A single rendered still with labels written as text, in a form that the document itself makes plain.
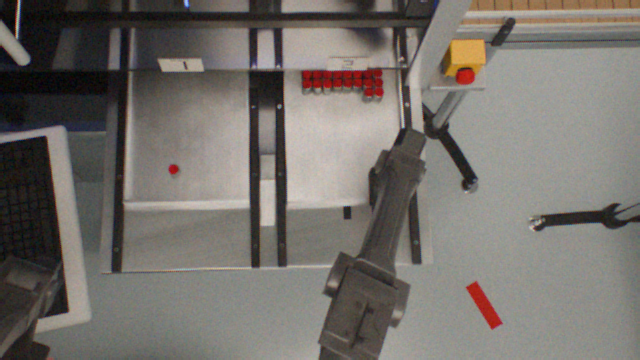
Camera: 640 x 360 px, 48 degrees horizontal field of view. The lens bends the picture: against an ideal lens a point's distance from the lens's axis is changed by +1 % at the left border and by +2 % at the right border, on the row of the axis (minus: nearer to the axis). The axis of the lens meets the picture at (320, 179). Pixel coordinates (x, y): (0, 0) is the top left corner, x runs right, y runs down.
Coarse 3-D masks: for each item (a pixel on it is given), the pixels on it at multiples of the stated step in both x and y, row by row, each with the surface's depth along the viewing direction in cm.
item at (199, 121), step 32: (128, 96) 155; (160, 96) 158; (192, 96) 159; (224, 96) 159; (128, 128) 154; (160, 128) 156; (192, 128) 157; (224, 128) 157; (128, 160) 153; (160, 160) 154; (192, 160) 155; (224, 160) 155; (128, 192) 152; (160, 192) 153; (192, 192) 153; (224, 192) 153
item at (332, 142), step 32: (288, 96) 160; (320, 96) 160; (352, 96) 161; (384, 96) 161; (288, 128) 158; (320, 128) 158; (352, 128) 159; (384, 128) 159; (288, 160) 156; (320, 160) 156; (352, 160) 157; (288, 192) 151; (320, 192) 155; (352, 192) 155
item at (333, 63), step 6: (330, 60) 145; (336, 60) 145; (342, 60) 145; (348, 60) 145; (354, 60) 145; (360, 60) 146; (366, 60) 146; (330, 66) 148; (336, 66) 148; (348, 66) 148; (354, 66) 149; (360, 66) 149; (366, 66) 149
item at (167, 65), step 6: (162, 60) 143; (168, 60) 143; (174, 60) 143; (180, 60) 143; (186, 60) 143; (192, 60) 143; (198, 60) 143; (162, 66) 146; (168, 66) 146; (174, 66) 146; (180, 66) 146; (192, 66) 146; (198, 66) 146
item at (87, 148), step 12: (12, 132) 183; (72, 132) 184; (84, 132) 185; (96, 132) 185; (72, 144) 194; (84, 144) 194; (96, 144) 194; (72, 156) 204; (84, 156) 205; (96, 156) 205; (72, 168) 216; (84, 168) 217; (96, 168) 217; (84, 180) 232; (96, 180) 231
